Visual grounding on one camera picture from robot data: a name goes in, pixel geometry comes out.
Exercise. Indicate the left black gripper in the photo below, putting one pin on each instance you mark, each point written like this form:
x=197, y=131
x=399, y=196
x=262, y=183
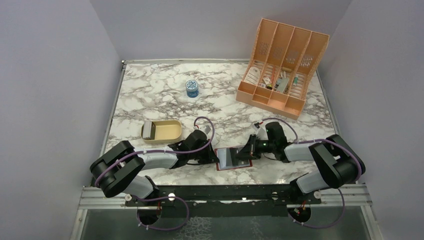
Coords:
x=211, y=157

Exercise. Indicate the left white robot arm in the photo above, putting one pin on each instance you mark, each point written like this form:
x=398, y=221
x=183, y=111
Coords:
x=117, y=171

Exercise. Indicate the stack of cards in tray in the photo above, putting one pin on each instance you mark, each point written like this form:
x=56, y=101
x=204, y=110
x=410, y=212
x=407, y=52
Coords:
x=148, y=131

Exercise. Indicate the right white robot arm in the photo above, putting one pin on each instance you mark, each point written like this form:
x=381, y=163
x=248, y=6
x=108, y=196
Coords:
x=337, y=164

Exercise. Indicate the small items in organizer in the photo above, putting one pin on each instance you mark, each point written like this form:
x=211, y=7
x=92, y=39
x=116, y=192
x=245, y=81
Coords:
x=277, y=81

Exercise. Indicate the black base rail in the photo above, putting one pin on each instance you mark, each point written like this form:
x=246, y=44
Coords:
x=221, y=201

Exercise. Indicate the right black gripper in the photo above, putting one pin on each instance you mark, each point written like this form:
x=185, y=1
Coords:
x=250, y=150

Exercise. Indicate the black VIP credit card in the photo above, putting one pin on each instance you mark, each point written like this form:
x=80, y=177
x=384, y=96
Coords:
x=244, y=162

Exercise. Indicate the beige oval tray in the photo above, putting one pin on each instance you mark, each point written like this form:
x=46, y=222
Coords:
x=167, y=131

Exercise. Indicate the blue round tin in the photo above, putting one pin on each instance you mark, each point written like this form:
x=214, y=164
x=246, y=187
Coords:
x=192, y=88

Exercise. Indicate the red leather card holder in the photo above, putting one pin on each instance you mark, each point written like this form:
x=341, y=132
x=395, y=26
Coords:
x=221, y=155

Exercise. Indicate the orange plastic file organizer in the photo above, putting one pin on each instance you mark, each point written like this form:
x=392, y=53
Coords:
x=280, y=45

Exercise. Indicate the white striped card in organizer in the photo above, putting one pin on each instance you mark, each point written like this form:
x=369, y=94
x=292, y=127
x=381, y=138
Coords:
x=252, y=76

